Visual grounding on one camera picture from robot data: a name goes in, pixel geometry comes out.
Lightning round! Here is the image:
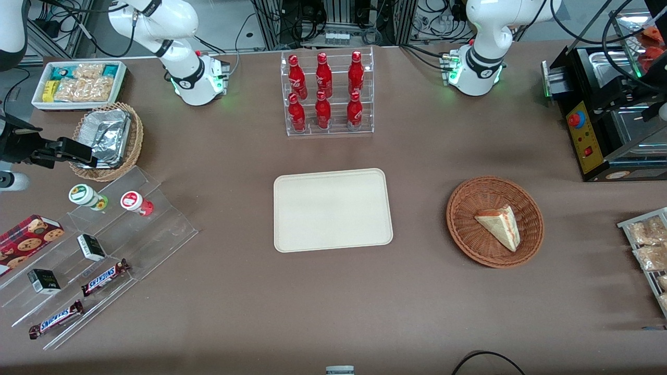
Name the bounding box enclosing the black floor cable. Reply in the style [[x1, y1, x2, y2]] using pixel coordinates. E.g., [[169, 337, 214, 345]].
[[451, 351, 527, 375]]

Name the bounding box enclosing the beige plastic tray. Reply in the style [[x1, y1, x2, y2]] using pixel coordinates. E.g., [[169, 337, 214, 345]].
[[273, 168, 394, 254]]

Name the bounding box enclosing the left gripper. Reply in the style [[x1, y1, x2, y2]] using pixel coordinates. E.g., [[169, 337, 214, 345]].
[[604, 78, 667, 123]]

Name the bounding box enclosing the red food in warmer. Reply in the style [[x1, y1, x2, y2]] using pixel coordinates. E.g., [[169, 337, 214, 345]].
[[642, 26, 667, 72]]

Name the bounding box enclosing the clear bag of snacks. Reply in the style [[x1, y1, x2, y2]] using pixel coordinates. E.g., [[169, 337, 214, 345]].
[[633, 245, 667, 272], [627, 216, 667, 246]]

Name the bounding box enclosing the brown round wicker basket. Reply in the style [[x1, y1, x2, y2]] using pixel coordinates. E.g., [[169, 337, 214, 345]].
[[446, 176, 545, 269]]

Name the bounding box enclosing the snickers chocolate bar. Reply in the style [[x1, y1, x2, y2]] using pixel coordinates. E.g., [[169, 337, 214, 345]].
[[29, 300, 84, 340], [81, 259, 131, 297]]

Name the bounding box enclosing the red cola bottle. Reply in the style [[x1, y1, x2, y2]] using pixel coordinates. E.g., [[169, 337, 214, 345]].
[[288, 54, 308, 99], [348, 51, 365, 95], [315, 91, 332, 130], [316, 52, 333, 98], [288, 93, 306, 132], [347, 91, 363, 131]]

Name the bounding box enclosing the small black carton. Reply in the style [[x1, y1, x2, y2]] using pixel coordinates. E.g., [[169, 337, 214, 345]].
[[77, 234, 106, 262], [27, 269, 61, 295]]

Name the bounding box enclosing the red label white cup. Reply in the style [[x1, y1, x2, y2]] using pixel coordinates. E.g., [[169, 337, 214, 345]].
[[120, 191, 154, 217]]

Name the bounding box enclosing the green label white cup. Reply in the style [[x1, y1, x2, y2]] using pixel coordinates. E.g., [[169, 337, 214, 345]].
[[69, 184, 108, 211]]

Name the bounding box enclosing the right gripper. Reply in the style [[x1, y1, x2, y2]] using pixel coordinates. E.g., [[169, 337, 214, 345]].
[[0, 112, 98, 169]]

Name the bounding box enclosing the white rectangular snack bin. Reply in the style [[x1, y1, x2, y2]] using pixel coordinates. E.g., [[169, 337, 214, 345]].
[[31, 60, 127, 111]]

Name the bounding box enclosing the grey wire tray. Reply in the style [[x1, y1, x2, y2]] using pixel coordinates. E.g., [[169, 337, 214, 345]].
[[617, 207, 667, 318]]

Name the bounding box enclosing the light tan wicker basket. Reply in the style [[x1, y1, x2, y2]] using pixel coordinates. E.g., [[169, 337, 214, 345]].
[[69, 102, 144, 182]]

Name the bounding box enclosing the red cookie box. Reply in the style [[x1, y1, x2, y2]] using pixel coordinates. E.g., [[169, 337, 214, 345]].
[[0, 215, 65, 277]]

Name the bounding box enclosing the triangular sandwich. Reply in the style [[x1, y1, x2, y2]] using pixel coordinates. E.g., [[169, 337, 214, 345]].
[[474, 205, 521, 253]]

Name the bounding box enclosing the clear acrylic stepped display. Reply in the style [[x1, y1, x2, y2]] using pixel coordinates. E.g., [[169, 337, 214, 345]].
[[0, 166, 199, 351]]

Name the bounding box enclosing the aluminium foil container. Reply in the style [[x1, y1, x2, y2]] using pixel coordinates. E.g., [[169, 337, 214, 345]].
[[78, 109, 131, 168]]

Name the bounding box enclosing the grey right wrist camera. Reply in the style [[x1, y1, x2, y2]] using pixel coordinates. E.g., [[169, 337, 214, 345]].
[[0, 172, 30, 192]]

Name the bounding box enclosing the large clear cracker bag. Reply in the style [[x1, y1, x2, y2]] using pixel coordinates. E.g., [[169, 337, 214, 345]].
[[55, 77, 114, 103]]

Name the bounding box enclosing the black food warmer machine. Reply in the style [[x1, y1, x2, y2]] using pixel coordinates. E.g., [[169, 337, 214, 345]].
[[541, 10, 667, 182]]

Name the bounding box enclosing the clear acrylic bottle rack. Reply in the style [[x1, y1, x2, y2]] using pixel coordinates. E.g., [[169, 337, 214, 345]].
[[280, 47, 375, 137]]

